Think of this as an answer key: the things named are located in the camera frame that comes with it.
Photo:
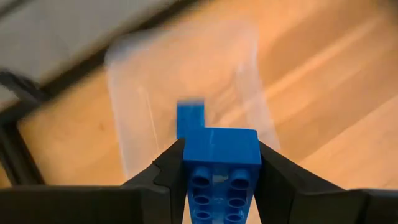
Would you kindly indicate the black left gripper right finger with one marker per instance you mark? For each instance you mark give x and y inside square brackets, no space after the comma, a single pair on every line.
[280,193]

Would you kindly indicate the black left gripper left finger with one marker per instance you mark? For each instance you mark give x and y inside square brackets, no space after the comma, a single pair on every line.
[164,193]

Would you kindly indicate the blue toy building block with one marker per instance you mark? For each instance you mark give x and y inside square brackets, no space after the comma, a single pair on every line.
[190,118]
[220,149]

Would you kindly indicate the clear plastic container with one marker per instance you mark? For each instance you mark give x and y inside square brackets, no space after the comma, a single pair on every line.
[140,93]

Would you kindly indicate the black aluminium table frame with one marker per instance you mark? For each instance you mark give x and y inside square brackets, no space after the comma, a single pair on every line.
[15,149]

